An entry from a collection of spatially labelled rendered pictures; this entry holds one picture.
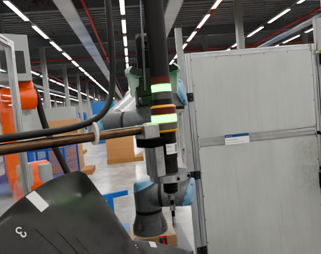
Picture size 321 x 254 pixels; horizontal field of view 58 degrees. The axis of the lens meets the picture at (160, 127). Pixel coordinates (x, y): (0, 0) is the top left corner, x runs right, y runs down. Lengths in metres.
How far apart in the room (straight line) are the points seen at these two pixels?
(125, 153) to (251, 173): 7.54
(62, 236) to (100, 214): 0.07
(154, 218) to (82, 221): 0.82
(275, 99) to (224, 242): 1.24
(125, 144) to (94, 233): 9.30
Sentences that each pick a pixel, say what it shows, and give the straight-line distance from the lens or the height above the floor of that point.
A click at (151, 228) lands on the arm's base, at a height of 1.08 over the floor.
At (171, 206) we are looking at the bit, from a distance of 0.52.
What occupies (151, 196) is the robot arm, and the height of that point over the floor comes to 1.21.
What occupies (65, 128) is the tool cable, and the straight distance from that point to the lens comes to 0.40.
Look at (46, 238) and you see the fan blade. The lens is 0.46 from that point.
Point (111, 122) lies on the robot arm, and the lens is 0.87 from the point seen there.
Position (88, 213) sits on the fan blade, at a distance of 0.50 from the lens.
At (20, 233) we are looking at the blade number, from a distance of 0.45.
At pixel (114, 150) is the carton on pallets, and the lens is 9.82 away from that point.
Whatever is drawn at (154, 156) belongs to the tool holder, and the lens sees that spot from 0.48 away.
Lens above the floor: 1.56
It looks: 3 degrees down
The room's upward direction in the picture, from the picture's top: 6 degrees counter-clockwise
